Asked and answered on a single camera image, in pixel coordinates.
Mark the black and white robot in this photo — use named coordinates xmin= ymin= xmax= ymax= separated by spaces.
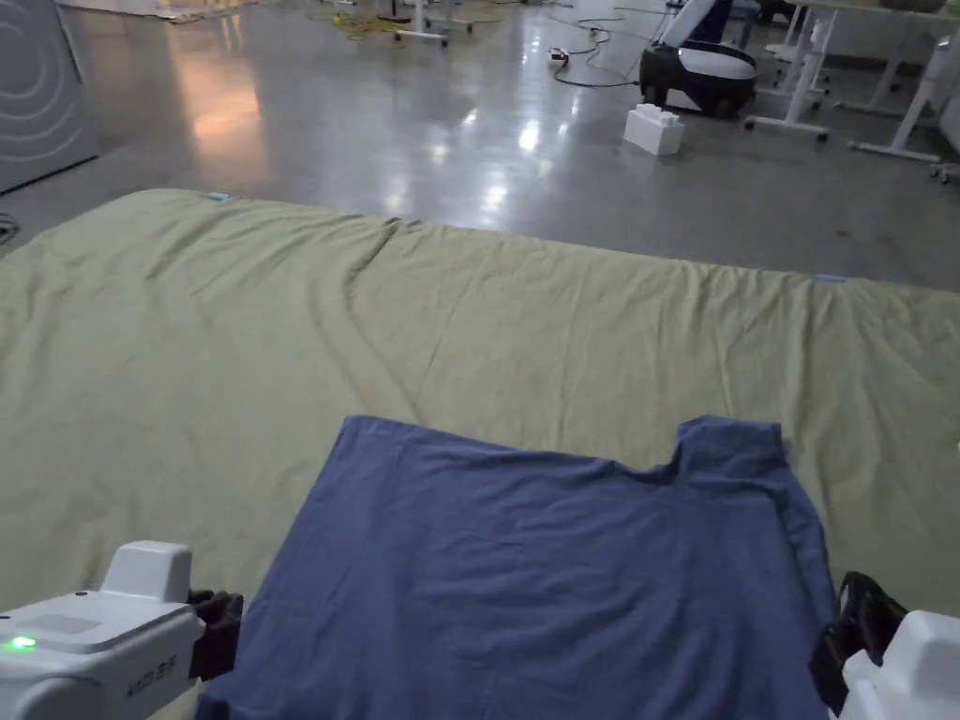
xmin=638 ymin=0 xmax=758 ymax=118

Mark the black floor cable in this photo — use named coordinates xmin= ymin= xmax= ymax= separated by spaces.
xmin=553 ymin=6 xmax=655 ymax=88

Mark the dark blue shirt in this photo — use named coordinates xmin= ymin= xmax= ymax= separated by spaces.
xmin=196 ymin=414 xmax=840 ymax=720

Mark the bed with pale green sheet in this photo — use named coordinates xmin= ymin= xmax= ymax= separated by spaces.
xmin=0 ymin=187 xmax=960 ymax=720

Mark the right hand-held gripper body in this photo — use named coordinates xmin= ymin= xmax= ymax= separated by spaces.
xmin=808 ymin=610 xmax=960 ymax=720

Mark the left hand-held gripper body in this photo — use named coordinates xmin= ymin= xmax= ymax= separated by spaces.
xmin=0 ymin=541 xmax=246 ymax=720

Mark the white desk with wheeled legs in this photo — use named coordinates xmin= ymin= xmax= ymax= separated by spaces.
xmin=847 ymin=44 xmax=960 ymax=183
xmin=745 ymin=0 xmax=960 ymax=145

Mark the white wheeled table stand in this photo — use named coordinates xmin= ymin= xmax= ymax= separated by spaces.
xmin=386 ymin=0 xmax=475 ymax=48

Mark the yellow floor cable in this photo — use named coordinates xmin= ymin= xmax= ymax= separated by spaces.
xmin=329 ymin=8 xmax=423 ymax=40

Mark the white foam brick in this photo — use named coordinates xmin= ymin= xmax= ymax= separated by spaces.
xmin=623 ymin=104 xmax=686 ymax=158

